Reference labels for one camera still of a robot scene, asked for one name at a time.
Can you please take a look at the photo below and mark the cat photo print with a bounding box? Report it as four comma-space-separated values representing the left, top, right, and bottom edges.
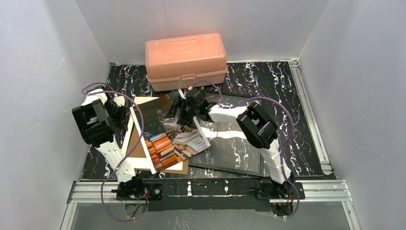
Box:
134, 92, 210, 172

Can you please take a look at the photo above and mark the black picture frame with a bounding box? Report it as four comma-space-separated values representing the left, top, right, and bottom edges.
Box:
189, 92, 265, 177

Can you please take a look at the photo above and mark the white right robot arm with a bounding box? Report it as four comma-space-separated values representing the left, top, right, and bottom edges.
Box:
164, 89, 294, 184

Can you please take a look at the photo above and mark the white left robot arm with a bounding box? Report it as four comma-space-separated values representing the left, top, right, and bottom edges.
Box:
72, 86, 135, 184

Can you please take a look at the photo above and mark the pink plastic storage box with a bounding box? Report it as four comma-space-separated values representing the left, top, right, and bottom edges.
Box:
145, 33, 228, 92

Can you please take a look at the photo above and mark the brown cardboard backing board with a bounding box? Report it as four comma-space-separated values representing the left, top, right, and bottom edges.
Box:
126, 100, 190, 175

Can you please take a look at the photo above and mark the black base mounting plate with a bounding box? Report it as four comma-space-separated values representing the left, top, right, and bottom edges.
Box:
111, 177, 305, 213

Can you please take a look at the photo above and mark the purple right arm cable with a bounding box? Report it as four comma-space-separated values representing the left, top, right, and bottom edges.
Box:
187, 79, 300, 219

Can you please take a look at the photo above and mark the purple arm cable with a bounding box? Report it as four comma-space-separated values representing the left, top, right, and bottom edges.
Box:
187, 79, 300, 219
80, 82, 150, 222

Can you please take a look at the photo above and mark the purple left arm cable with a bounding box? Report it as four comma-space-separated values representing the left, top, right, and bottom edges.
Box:
80, 82, 150, 222

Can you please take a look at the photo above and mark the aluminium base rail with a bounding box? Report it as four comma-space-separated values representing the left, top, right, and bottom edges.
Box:
61, 177, 360, 230

